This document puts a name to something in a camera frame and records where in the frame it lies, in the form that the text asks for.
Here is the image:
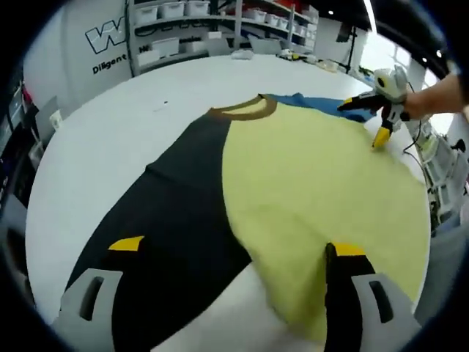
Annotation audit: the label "large clear storage box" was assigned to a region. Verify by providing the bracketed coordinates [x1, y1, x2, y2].
[251, 36, 283, 54]

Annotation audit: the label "metal storage shelf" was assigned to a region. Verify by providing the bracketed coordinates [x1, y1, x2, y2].
[124, 0, 320, 76]

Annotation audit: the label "ceiling spot lights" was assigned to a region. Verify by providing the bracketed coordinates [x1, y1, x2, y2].
[328, 9, 444, 63]

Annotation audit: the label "long ceiling light strip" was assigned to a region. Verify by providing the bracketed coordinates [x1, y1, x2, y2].
[362, 0, 377, 34]

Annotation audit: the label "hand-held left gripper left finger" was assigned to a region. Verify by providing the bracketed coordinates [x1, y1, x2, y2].
[51, 235, 153, 352]

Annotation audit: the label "yellow and white tool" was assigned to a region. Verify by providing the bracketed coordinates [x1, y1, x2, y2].
[277, 50, 305, 62]

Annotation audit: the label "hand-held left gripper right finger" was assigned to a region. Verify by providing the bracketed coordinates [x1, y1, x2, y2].
[325, 241, 422, 352]

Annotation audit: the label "yellow-green colour-block garment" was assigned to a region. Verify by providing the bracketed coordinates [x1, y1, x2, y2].
[64, 93, 432, 348]

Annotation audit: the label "person's right hand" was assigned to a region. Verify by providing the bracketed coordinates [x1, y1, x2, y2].
[402, 87, 434, 121]

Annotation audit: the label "grey upright panel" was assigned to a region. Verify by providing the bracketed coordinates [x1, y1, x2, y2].
[35, 95, 59, 139]

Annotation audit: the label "white utility cart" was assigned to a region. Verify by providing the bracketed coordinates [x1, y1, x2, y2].
[417, 120, 469, 227]

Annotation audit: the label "black monitor stand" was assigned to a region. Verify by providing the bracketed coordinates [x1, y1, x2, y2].
[336, 22, 362, 74]

